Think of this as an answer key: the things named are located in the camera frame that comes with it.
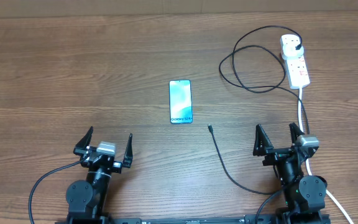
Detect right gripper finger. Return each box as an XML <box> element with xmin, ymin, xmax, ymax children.
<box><xmin>253</xmin><ymin>124</ymin><xmax>274</xmax><ymax>156</ymax></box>
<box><xmin>289</xmin><ymin>123</ymin><xmax>304</xmax><ymax>146</ymax></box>

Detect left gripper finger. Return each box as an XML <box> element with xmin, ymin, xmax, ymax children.
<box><xmin>75</xmin><ymin>126</ymin><xmax>93</xmax><ymax>150</ymax></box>
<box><xmin>122</xmin><ymin>133</ymin><xmax>133</xmax><ymax>168</ymax></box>

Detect blue screen Galaxy smartphone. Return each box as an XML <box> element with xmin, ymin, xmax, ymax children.
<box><xmin>169</xmin><ymin>80</ymin><xmax>193</xmax><ymax>124</ymax></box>

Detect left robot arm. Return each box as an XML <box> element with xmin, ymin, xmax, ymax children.
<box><xmin>66</xmin><ymin>127</ymin><xmax>133</xmax><ymax>223</ymax></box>

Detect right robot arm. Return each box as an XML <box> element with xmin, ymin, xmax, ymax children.
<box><xmin>253</xmin><ymin>123</ymin><xmax>331</xmax><ymax>223</ymax></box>

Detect white charger plug adapter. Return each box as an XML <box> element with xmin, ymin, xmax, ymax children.
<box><xmin>281</xmin><ymin>44</ymin><xmax>304</xmax><ymax>60</ymax></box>

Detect white power strip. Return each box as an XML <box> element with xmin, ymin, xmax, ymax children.
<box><xmin>280</xmin><ymin>34</ymin><xmax>311</xmax><ymax>90</ymax></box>

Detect white power strip cord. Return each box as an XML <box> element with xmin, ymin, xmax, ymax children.
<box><xmin>297</xmin><ymin>86</ymin><xmax>355</xmax><ymax>224</ymax></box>

